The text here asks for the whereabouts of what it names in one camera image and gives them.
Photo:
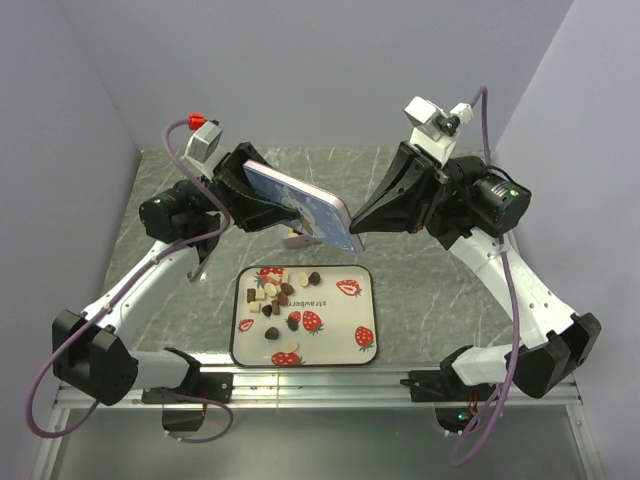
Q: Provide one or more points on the white oval chocolate front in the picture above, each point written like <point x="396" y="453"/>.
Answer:
<point x="290" y="347"/>

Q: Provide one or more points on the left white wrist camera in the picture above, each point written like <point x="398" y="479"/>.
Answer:
<point x="205" y="137"/>

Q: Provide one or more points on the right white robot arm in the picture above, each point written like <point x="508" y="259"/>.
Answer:
<point x="550" y="340"/>

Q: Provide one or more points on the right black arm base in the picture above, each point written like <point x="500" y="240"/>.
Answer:
<point x="456" y="404"/>

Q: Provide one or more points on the brown oval chocolate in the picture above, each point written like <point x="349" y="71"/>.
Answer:
<point x="282" y="298"/>

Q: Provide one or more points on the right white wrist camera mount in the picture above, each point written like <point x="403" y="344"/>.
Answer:
<point x="435" y="130"/>

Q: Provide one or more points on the aluminium frame rail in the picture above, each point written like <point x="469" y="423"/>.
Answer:
<point x="373" y="386"/>

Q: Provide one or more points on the silver rectangular tin box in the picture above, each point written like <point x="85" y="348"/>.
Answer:
<point x="301" y="241"/>

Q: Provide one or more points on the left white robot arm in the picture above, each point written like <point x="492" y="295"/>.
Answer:
<point x="92" y="347"/>

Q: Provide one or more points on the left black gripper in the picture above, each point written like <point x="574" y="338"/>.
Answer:
<point x="252" y="209"/>

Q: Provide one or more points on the white oval chocolate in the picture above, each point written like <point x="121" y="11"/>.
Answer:
<point x="290" y="347"/>
<point x="271" y="290"/>

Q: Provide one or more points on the white strawberry pattern tray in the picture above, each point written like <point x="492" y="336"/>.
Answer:
<point x="337" y="318"/>

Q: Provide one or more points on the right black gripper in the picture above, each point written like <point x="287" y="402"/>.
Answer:
<point x="406" y="196"/>

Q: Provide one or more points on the white oval chocolate centre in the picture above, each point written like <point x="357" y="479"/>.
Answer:
<point x="271" y="290"/>

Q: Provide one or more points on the brown round chocolate cup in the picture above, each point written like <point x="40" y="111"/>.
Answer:
<point x="287" y="288"/>

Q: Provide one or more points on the metal serving tongs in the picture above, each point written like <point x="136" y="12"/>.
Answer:
<point x="194" y="275"/>

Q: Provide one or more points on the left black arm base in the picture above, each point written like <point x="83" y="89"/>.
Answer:
<point x="184" y="408"/>

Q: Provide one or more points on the dark round chocolate right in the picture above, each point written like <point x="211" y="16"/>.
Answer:
<point x="314" y="278"/>

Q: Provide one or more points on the dark heart chocolate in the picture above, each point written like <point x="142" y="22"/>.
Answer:
<point x="272" y="334"/>

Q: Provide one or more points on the silver tin lid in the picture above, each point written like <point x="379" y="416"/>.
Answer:
<point x="321" y="215"/>

